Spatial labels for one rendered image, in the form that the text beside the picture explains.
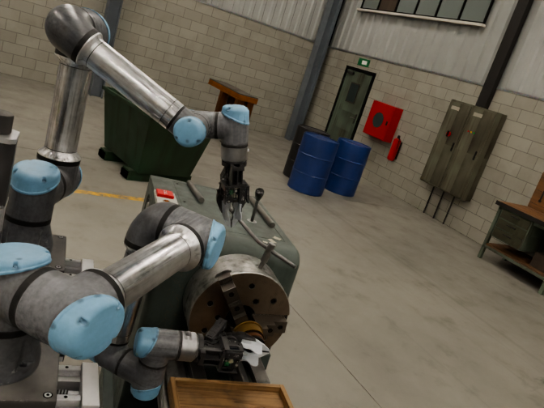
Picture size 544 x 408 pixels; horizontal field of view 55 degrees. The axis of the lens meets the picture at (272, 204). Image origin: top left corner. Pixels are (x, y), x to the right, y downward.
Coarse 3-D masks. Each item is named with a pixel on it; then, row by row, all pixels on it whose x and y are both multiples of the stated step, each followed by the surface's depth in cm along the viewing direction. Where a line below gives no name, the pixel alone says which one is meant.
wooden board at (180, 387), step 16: (176, 384) 149; (192, 384) 151; (208, 384) 152; (224, 384) 154; (240, 384) 156; (256, 384) 158; (272, 384) 161; (176, 400) 141; (192, 400) 146; (208, 400) 148; (224, 400) 150; (240, 400) 152; (256, 400) 154; (272, 400) 156; (288, 400) 156
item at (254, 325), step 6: (240, 324) 147; (246, 324) 147; (252, 324) 148; (258, 324) 149; (234, 330) 147; (240, 330) 146; (246, 330) 145; (252, 330) 145; (258, 330) 146; (258, 336) 144; (264, 342) 144
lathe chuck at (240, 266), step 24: (216, 264) 158; (240, 264) 156; (192, 288) 156; (216, 288) 151; (240, 288) 153; (264, 288) 156; (192, 312) 151; (216, 312) 154; (264, 312) 159; (288, 312) 161; (240, 360) 162
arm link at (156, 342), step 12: (144, 336) 128; (156, 336) 129; (168, 336) 130; (180, 336) 132; (144, 348) 127; (156, 348) 128; (168, 348) 129; (180, 348) 130; (144, 360) 130; (156, 360) 129
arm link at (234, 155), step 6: (222, 150) 145; (228, 150) 143; (234, 150) 143; (240, 150) 143; (246, 150) 145; (222, 156) 145; (228, 156) 144; (234, 156) 143; (240, 156) 144; (246, 156) 146; (228, 162) 145; (234, 162) 144; (240, 162) 145
